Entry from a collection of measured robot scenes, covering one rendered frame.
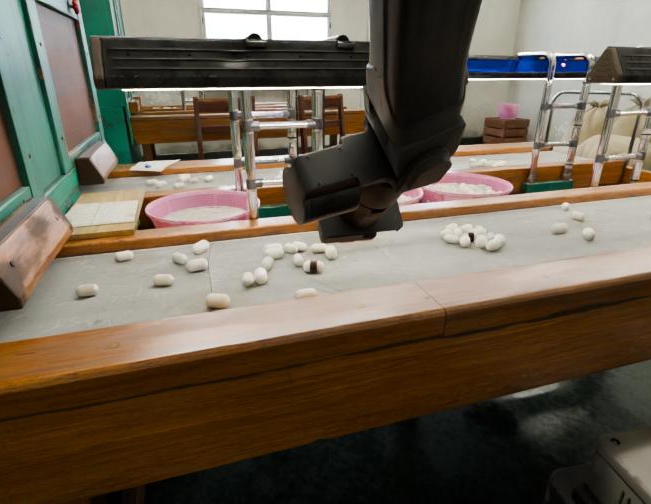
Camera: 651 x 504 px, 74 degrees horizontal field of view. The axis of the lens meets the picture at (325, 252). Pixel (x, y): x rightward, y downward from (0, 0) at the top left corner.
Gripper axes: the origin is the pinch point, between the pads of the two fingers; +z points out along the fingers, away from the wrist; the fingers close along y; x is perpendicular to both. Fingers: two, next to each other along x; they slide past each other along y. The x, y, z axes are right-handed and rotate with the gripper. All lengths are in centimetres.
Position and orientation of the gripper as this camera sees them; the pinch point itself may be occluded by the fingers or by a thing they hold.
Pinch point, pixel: (339, 233)
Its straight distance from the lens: 59.8
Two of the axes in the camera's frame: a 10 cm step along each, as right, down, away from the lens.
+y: -9.6, 1.1, -2.7
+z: -2.2, 3.1, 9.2
